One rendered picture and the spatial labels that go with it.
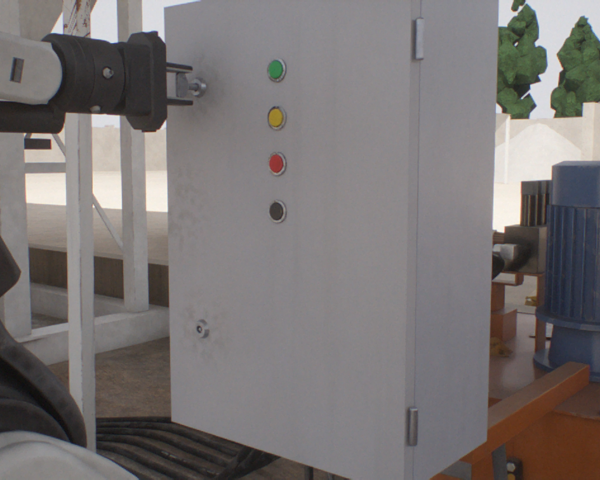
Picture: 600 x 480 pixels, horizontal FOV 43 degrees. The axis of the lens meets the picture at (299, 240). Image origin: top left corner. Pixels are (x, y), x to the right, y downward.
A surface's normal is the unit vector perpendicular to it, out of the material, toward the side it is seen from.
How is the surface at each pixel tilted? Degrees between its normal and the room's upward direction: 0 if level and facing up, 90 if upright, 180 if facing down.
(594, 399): 0
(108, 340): 90
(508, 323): 90
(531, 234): 90
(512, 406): 0
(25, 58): 100
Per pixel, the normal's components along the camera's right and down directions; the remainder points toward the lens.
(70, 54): 0.04, -0.22
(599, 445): -0.57, 0.09
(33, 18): 0.73, 0.40
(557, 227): 0.22, 0.11
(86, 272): 0.78, 0.12
